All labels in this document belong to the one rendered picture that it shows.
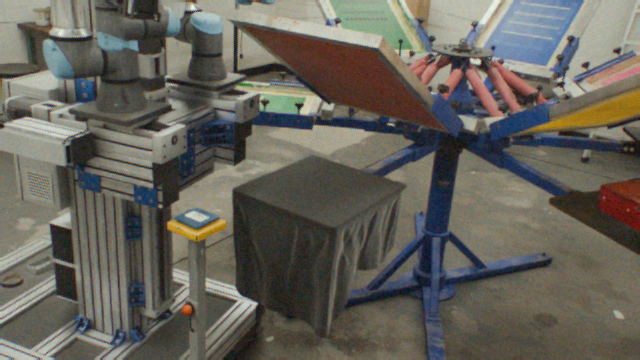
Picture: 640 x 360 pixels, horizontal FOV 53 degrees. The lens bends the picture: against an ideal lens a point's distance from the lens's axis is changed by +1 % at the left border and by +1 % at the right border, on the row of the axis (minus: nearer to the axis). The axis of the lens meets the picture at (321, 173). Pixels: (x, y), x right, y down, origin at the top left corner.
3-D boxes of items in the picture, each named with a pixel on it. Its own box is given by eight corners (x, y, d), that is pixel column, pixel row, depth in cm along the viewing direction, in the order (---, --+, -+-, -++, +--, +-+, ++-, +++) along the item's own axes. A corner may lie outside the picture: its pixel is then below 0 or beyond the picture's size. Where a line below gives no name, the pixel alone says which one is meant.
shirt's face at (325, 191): (333, 228, 202) (333, 227, 202) (232, 190, 225) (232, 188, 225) (405, 185, 239) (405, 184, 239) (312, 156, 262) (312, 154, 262)
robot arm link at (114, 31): (146, 49, 170) (144, 7, 165) (104, 53, 163) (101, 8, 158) (132, 44, 175) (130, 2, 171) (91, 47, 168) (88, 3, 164)
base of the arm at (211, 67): (179, 77, 242) (178, 50, 238) (201, 69, 255) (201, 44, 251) (213, 83, 237) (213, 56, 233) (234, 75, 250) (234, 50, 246)
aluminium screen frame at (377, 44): (377, 48, 180) (382, 35, 180) (225, 18, 210) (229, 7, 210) (455, 135, 247) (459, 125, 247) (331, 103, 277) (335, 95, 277)
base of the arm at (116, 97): (85, 107, 199) (82, 76, 196) (118, 96, 212) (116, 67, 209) (125, 116, 194) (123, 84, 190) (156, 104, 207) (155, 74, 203)
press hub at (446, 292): (444, 315, 328) (487, 53, 277) (379, 287, 348) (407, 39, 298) (474, 284, 358) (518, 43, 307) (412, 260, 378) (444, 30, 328)
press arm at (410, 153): (306, 222, 224) (307, 207, 222) (293, 217, 227) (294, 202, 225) (454, 140, 319) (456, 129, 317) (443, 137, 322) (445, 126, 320)
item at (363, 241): (329, 336, 219) (338, 226, 203) (320, 332, 221) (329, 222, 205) (394, 282, 254) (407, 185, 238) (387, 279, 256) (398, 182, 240)
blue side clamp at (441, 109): (432, 111, 220) (440, 92, 221) (419, 108, 223) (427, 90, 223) (457, 138, 245) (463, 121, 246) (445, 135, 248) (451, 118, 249)
